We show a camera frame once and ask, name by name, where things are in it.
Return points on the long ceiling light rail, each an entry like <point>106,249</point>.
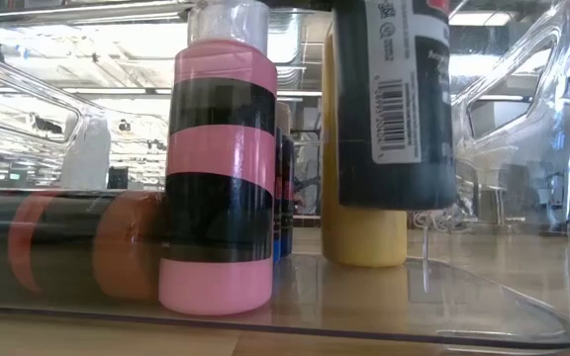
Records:
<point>117,91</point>

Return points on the white pillar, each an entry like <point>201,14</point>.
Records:
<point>84,153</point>

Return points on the small pink paint bottle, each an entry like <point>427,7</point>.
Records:
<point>218,287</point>

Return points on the clear plastic bin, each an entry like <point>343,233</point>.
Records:
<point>488,296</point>

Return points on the small blue paint bottle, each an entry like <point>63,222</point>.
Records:
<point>276,198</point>
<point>287,198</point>

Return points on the orange paint bottle black label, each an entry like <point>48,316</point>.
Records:
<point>52,237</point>

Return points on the large yellow paint bottle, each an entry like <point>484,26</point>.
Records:
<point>364,237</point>

